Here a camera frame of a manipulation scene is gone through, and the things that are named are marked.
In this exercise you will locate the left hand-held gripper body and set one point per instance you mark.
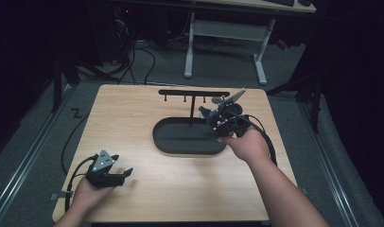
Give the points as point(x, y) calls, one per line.
point(101, 176)

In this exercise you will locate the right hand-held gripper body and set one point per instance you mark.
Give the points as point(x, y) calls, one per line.
point(231, 121)

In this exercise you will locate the black key rack with tray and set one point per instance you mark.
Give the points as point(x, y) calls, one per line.
point(187, 135)

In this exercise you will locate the person's left hand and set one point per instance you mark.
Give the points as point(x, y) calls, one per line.
point(87, 197)

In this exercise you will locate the person's right hand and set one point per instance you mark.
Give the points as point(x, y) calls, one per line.
point(248, 146)

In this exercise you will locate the grey round table grommet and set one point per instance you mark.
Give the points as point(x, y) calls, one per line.
point(215, 100)

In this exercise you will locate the black metal stand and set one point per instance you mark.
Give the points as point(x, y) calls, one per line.
point(57, 88)
point(315, 107)

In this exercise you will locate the small red object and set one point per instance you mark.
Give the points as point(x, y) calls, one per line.
point(282, 44)

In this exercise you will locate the light wooden desk top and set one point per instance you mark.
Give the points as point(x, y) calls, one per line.
point(259, 4)

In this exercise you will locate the black keyboard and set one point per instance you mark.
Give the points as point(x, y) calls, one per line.
point(281, 2)

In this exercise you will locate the dark computer tower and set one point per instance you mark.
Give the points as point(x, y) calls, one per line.
point(124, 25)

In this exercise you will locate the grey table bracket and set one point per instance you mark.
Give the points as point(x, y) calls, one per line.
point(59, 195)
point(304, 191)

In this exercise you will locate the grey metal floor rail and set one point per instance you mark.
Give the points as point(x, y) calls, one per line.
point(328, 164)
point(26, 160)

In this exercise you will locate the white metal desk frame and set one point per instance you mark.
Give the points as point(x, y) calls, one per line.
point(231, 31)

